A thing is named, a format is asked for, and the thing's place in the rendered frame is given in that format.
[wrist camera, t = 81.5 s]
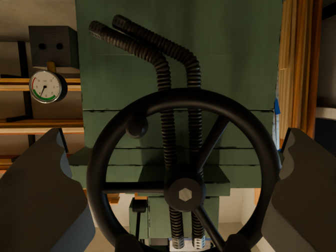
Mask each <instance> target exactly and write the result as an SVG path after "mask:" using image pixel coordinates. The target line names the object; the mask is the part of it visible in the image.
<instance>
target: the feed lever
mask: <svg viewBox="0 0 336 252"><path fill-rule="evenodd" d="M146 205H147V200H146V199H135V197H134V198H133V201H132V212H133V213H137V218H136V230H135V237H136V239H137V240H139V232H140V218H141V213H145V212H146Z"/></svg>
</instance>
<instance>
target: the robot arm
mask: <svg viewBox="0 0 336 252"><path fill-rule="evenodd" d="M66 153H69V151H68V147H67V144H66V140H65V137H64V134H63V130H62V128H61V127H60V128H51V129H50V130H49V131H47V132H46V133H45V134H44V135H43V136H42V137H40V138H39V139H38V140H37V141H36V142H35V143H34V144H32V145H31V146H30V147H29V148H28V149H27V150H26V151H24V152H23V153H22V154H21V155H20V156H19V157H18V158H17V159H16V160H15V161H14V162H13V163H12V165H11V166H10V167H9V168H8V169H7V170H6V172H5V173H4V174H3V176H2V177H1V178H0V252H84V251H85V249H86V248H87V247H88V245H89V244H90V242H91V241H92V240H93V238H94V236H95V234H96V229H95V225H94V221H93V218H92V214H91V211H90V207H89V204H88V200H87V197H86V195H85V192H84V190H83V188H82V185H81V183H80V182H78V181H76V180H74V179H72V176H73V175H72V172H71V168H70V165H69V162H68V159H67V155H66ZM280 153H283V156H284V157H285V158H284V161H283V164H282V167H281V169H280V172H279V177H280V179H281V180H279V181H278V182H277V183H276V184H275V187H274V190H273V193H272V196H271V199H270V201H269V204H268V207H267V210H266V213H265V216H264V220H263V223H262V227H261V233H262V235H263V237H264V239H265V240H266V241H267V242H268V243H269V245H270V246H271V247H272V248H273V250H274V251H275V252H336V157H334V156H333V155H332V154H331V153H330V152H329V151H327V150H326V149H325V148H323V147H322V146H321V145H320V144H318V143H317V142H316V141H315V140H313V139H312V138H311V137H309V136H308V135H307V134H306V133H304V132H303V131H302V130H300V129H299V128H295V127H293V128H290V127H288V129H287V132H286V135H285V138H284V141H283V144H282V147H281V151H280ZM114 252H144V251H143V249H142V247H141V246H140V244H139V242H138V240H137V238H136V237H135V236H134V235H133V234H121V235H119V236H118V237H117V239H116V241H115V250H114ZM222 252H251V248H250V244H249V240H248V238H247V237H246V236H245V235H243V234H240V233H236V234H230V235H229V236H228V238H227V241H226V243H225V245H224V248H223V250H222Z"/></svg>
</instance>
